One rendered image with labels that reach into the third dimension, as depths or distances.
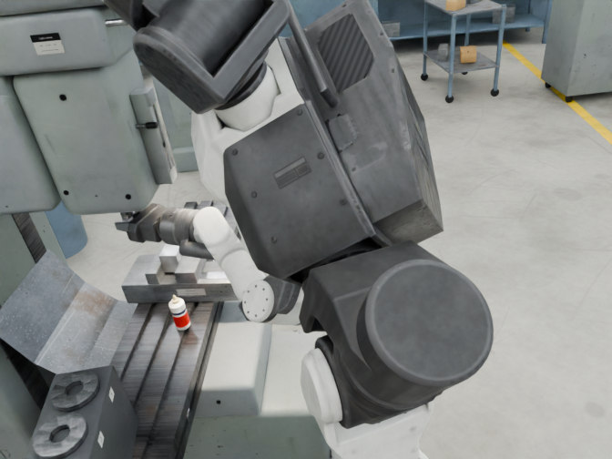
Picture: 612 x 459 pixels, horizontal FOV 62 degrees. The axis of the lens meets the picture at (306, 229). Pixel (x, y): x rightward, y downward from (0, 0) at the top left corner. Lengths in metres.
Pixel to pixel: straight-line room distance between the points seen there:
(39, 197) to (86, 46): 0.35
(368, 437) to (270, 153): 0.40
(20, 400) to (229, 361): 0.55
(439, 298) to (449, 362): 0.06
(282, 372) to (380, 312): 1.10
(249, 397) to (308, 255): 0.82
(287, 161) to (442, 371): 0.31
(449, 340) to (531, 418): 1.92
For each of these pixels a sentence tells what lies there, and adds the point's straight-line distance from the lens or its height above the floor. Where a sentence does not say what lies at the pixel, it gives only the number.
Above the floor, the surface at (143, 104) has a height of 1.53.
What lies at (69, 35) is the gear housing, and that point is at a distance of 1.01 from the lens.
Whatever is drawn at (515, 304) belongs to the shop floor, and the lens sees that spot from 2.82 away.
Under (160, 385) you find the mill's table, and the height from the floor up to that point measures 0.90.
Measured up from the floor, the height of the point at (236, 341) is 0.82.
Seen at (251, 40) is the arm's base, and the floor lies 1.72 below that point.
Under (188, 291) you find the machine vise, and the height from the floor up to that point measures 0.94.
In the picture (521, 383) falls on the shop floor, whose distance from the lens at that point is 2.47.
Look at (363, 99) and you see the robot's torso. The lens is 0.63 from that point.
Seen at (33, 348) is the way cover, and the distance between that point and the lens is 1.51.
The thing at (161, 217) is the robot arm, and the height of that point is 1.27.
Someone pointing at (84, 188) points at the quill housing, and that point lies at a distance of 1.16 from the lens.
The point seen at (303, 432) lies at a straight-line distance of 1.50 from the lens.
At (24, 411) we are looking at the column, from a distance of 1.61.
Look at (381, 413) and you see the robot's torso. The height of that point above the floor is 1.38.
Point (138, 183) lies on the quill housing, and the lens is 1.12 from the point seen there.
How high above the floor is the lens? 1.85
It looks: 33 degrees down
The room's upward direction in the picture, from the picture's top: 7 degrees counter-clockwise
